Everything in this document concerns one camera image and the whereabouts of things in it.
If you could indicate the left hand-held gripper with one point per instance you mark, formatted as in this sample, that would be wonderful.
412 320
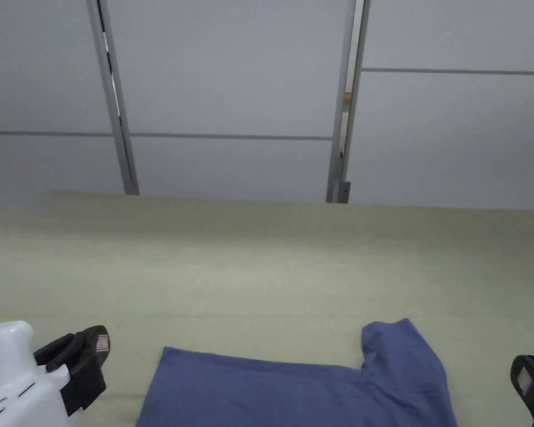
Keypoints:
13 382

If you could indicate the bed with pale green sheet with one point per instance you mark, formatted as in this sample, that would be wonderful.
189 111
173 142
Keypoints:
249 262

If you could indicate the dark blue shirt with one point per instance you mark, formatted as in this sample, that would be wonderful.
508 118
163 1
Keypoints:
267 391

